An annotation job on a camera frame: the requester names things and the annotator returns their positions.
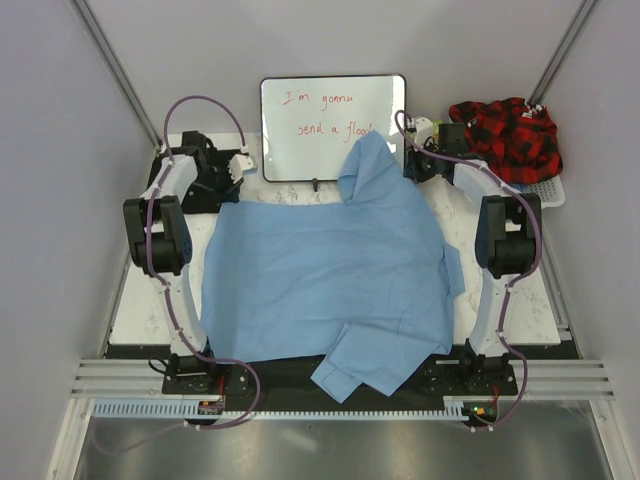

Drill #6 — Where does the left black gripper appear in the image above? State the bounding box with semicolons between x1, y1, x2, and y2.
192;161;244;206

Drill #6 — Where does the light blue long sleeve shirt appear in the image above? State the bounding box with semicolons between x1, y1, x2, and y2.
201;133;465;402

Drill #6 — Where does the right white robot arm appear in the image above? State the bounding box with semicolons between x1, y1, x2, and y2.
394;110;542;358

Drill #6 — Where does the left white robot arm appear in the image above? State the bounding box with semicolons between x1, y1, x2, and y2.
123;130;255;393

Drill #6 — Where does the folded black shirt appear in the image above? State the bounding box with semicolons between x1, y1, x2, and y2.
173;146;242;214

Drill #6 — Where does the green paperback book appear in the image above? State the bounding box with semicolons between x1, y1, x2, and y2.
431;119;443;144

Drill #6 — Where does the red black plaid shirt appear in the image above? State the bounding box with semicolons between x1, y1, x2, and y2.
448;97;564;185

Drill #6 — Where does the white dry-erase board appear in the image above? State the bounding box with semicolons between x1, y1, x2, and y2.
260;74;406;183

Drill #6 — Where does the white plastic basket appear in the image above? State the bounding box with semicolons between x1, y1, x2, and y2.
522;176;566;209

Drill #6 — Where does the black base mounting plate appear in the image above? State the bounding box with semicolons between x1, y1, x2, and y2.
107;343;519;414

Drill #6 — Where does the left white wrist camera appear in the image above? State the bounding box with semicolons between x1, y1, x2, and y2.
228;153;258;183

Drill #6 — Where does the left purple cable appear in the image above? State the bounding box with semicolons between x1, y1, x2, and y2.
144;94;262;432

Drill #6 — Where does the purple cable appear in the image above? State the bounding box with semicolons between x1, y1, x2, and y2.
144;94;262;432
394;110;544;434

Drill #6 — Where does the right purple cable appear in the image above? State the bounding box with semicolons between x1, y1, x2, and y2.
394;110;544;434

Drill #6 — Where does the white slotted cable duct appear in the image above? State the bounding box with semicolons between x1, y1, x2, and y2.
92;398;469;421

